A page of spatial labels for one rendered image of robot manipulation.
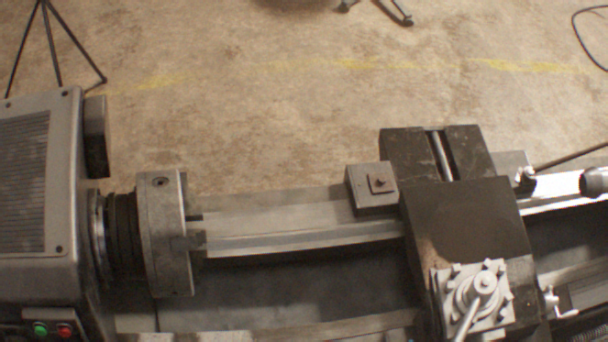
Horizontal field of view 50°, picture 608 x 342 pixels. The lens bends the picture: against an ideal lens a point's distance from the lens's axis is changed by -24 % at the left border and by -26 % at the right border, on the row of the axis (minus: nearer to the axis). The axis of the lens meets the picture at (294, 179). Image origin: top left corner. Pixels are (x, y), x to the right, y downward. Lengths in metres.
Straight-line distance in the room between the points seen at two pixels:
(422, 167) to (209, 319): 0.63
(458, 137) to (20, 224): 1.25
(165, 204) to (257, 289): 0.53
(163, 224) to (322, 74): 2.04
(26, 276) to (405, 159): 1.11
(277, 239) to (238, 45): 1.77
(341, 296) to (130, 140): 1.47
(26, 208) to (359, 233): 0.91
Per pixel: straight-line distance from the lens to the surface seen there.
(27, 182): 1.40
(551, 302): 1.70
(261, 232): 1.90
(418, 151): 2.04
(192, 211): 1.59
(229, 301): 1.92
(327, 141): 3.17
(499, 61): 3.77
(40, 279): 1.30
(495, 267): 1.57
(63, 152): 1.42
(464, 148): 2.09
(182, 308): 1.91
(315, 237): 1.89
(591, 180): 1.84
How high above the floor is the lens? 2.40
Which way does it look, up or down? 52 degrees down
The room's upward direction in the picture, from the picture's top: 6 degrees clockwise
